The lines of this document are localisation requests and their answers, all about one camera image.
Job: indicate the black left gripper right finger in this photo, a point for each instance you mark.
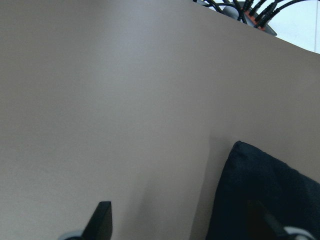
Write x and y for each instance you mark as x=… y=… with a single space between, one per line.
x=262 y=225

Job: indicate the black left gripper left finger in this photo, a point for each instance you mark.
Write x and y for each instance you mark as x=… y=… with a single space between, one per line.
x=100 y=225

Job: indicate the black graphic t-shirt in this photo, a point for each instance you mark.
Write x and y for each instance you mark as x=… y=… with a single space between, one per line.
x=251 y=174

